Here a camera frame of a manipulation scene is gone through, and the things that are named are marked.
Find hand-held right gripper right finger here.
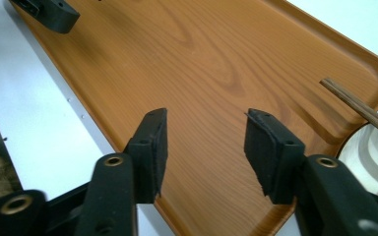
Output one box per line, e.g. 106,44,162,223
243,108,307,206

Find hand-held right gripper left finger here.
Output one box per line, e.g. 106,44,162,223
123,107,169,205

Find brown wood-grain tray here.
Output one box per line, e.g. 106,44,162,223
11,0,378,236

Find white bowl with dark rim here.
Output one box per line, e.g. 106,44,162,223
336,114,378,205

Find brown wooden chopstick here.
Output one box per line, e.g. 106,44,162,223
319,77,378,146

